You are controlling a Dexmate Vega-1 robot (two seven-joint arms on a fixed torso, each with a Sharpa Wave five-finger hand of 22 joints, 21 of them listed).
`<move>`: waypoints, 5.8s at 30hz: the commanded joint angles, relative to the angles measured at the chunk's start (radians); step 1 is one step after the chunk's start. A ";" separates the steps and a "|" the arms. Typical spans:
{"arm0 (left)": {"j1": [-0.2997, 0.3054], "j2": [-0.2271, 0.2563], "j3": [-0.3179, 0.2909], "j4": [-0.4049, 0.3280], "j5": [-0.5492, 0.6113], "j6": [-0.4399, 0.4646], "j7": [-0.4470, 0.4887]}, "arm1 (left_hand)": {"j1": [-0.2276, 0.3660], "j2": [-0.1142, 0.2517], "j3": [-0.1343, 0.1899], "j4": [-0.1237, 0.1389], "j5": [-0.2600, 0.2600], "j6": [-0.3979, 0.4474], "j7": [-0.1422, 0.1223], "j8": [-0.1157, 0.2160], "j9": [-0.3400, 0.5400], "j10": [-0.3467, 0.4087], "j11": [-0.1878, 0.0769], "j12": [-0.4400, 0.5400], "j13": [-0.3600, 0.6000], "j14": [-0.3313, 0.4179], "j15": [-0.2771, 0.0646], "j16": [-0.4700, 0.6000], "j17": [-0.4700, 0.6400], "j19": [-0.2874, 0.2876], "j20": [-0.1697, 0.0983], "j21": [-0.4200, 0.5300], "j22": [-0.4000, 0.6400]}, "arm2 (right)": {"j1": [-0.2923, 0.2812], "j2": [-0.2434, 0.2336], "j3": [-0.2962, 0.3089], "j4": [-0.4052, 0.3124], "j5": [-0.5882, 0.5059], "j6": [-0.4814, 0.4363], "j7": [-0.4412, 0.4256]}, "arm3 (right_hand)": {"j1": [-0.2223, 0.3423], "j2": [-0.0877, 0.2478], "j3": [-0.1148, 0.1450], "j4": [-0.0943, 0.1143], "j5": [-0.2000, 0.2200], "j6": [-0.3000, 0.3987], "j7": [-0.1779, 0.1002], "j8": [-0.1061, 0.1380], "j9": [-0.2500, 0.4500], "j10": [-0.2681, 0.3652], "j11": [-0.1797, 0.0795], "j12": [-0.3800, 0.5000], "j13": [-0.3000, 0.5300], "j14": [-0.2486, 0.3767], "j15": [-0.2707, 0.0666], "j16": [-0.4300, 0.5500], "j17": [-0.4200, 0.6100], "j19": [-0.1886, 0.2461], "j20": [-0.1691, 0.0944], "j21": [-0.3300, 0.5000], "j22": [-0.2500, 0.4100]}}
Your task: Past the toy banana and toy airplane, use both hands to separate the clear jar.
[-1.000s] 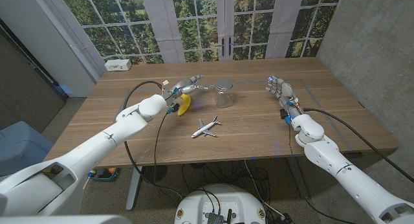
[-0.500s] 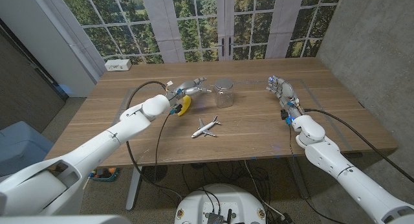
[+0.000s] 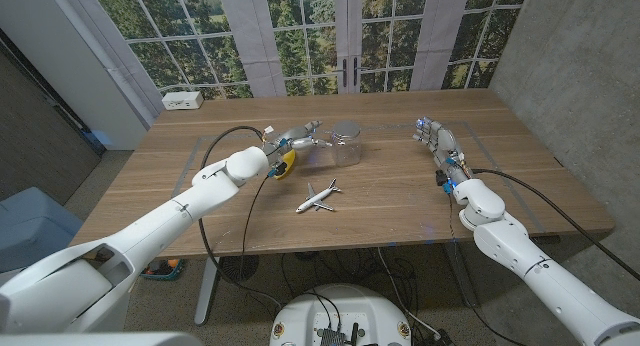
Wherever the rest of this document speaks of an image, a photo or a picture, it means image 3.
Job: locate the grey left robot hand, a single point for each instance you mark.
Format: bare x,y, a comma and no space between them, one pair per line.
295,135

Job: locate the silver metal jar lid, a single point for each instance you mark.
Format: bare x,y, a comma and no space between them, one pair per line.
346,128

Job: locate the clear plastic jar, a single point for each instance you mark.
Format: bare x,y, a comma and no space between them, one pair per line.
347,153

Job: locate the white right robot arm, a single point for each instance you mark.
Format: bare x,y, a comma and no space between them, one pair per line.
500,236

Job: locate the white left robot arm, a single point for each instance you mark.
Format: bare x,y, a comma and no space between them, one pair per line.
150,226

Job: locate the yellow toy banana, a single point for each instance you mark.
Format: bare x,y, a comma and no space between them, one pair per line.
288,163

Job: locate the white toy airplane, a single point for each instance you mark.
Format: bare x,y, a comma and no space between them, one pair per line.
316,200

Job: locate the printed window backdrop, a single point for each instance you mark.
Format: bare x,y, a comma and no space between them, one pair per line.
300,36

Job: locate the grey tape outline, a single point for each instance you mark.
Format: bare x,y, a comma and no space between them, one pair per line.
193,153

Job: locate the white power outlet box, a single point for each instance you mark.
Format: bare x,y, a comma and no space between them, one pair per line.
182,100

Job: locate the round black floor fan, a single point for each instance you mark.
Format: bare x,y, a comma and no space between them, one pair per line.
239,267

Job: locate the white robot torso base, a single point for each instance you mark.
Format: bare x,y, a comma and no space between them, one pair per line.
345,306

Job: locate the grey metal table leg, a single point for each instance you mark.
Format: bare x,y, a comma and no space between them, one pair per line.
206,291
462,276

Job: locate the basket with small items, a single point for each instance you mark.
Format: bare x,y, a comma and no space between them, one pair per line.
162,270

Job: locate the blue grey chair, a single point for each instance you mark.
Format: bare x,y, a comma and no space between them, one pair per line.
35,226

